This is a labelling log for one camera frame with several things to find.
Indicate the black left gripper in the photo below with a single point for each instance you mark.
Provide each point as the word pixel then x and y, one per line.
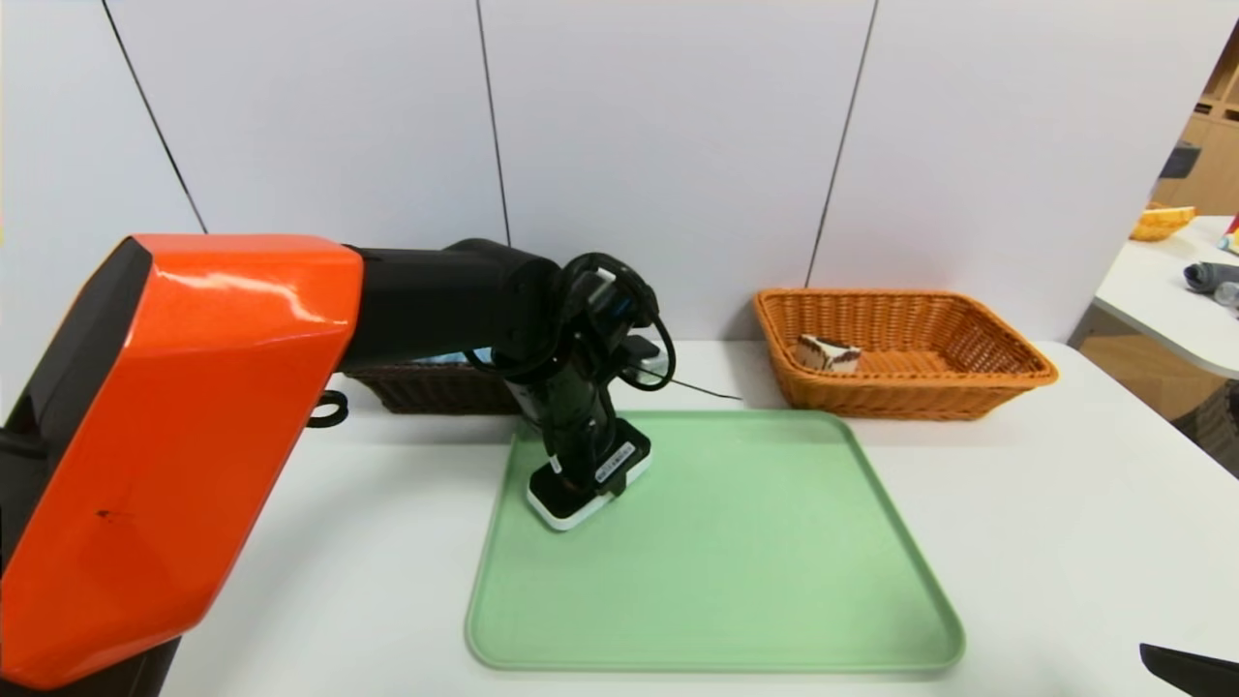
pixel 612 463

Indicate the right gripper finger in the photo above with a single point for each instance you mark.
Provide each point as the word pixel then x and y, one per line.
pixel 1200 678

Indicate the black and white eraser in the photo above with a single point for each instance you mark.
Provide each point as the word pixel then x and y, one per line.
pixel 566 513

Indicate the chocolate cake slice toy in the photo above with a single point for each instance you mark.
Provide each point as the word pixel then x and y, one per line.
pixel 828 355

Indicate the orange and black left arm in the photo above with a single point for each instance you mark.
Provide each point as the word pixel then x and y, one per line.
pixel 194 407

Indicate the dark brown wicker basket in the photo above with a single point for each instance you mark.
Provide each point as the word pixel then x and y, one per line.
pixel 436 392

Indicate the orange wicker basket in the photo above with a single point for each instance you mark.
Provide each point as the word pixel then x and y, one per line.
pixel 900 392

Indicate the small yellow wicker basket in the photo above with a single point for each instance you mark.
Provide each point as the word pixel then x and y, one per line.
pixel 1160 226

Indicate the green plastic tray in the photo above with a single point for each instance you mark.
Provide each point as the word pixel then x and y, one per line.
pixel 726 581

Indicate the dark woven stool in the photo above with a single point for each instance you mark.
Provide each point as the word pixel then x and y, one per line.
pixel 1215 431

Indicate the white side table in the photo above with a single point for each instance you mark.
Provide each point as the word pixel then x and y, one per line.
pixel 1152 300

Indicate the clear plastic object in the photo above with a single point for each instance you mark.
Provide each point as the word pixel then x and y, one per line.
pixel 1229 295

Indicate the grey rolled cloth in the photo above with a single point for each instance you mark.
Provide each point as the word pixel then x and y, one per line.
pixel 1208 279

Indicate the red and yellow item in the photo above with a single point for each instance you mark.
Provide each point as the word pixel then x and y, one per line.
pixel 1232 238

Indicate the wooden shelf unit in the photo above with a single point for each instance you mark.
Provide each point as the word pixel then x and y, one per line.
pixel 1215 165

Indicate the dark grey box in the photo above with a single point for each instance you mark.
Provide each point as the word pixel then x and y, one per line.
pixel 1178 162

